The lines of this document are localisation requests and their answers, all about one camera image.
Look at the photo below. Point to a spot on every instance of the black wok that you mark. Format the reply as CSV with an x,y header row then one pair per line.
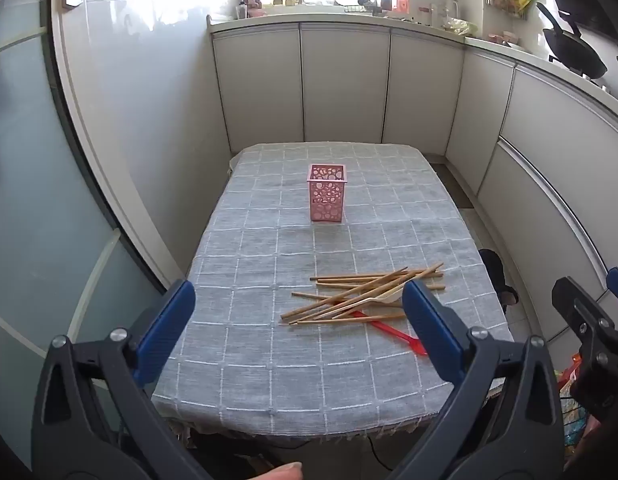
x,y
579,52

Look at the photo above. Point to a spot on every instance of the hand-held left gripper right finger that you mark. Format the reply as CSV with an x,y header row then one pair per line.
x,y
429,325

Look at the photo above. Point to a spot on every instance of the grey checked tablecloth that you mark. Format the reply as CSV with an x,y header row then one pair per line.
x,y
269,260

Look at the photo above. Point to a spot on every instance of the pink bowls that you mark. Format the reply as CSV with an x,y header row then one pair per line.
x,y
504,38

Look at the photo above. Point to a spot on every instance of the red plastic spoon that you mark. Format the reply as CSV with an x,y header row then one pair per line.
x,y
389,331

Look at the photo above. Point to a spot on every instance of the white plastic spoon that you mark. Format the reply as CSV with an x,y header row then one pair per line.
x,y
389,298

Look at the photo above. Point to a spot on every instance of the pile of wooden chopsticks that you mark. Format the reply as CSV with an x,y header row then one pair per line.
x,y
369,276

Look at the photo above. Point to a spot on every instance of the clear glass pitcher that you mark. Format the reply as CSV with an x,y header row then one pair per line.
x,y
445,12

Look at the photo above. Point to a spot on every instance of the frosted glass sliding door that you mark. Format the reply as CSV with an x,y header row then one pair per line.
x,y
34,210

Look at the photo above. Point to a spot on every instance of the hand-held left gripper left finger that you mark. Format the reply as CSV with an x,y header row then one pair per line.
x,y
164,325

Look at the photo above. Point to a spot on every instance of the wall rack with packets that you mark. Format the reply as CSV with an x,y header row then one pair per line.
x,y
514,2

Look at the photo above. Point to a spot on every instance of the red plastic packet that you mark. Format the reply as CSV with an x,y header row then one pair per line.
x,y
569,375

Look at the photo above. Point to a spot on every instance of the pink perforated utensil holder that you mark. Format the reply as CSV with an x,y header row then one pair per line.
x,y
327,195

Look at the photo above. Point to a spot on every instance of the white kitchen cabinets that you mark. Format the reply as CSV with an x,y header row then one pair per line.
x,y
344,85

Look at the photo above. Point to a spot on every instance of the person's left hand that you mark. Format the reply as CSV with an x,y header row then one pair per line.
x,y
286,472

